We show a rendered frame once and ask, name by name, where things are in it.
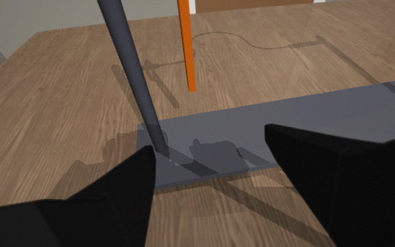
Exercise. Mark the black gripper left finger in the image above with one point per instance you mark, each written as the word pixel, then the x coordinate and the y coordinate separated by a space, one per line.
pixel 113 211

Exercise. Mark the orange bar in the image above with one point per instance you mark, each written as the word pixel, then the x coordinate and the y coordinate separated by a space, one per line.
pixel 185 28

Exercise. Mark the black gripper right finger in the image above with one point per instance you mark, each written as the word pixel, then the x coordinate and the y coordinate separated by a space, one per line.
pixel 348 184

